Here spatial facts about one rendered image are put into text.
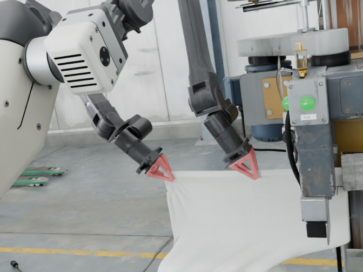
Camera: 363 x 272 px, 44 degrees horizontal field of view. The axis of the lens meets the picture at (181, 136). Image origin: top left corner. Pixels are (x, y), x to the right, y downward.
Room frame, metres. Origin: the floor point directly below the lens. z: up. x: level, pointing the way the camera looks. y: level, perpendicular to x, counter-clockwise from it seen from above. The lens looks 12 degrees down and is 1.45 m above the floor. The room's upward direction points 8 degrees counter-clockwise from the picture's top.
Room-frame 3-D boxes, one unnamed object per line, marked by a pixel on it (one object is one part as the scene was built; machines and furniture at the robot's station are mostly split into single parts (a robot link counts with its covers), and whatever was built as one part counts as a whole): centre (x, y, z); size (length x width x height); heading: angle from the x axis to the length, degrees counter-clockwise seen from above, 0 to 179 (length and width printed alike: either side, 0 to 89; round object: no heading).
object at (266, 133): (1.44, -0.31, 1.21); 0.15 x 0.15 x 0.25
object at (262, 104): (1.34, -0.34, 1.23); 0.28 x 0.07 x 0.16; 68
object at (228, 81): (1.44, -0.20, 1.25); 0.10 x 0.08 x 0.12; 3
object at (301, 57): (0.97, -0.28, 1.37); 0.03 x 0.02 x 0.03; 68
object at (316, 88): (0.90, -0.27, 1.29); 0.08 x 0.05 x 0.09; 68
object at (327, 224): (0.96, -0.28, 0.98); 0.09 x 0.05 x 0.05; 158
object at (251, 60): (1.44, -0.31, 1.35); 0.12 x 0.12 x 0.04
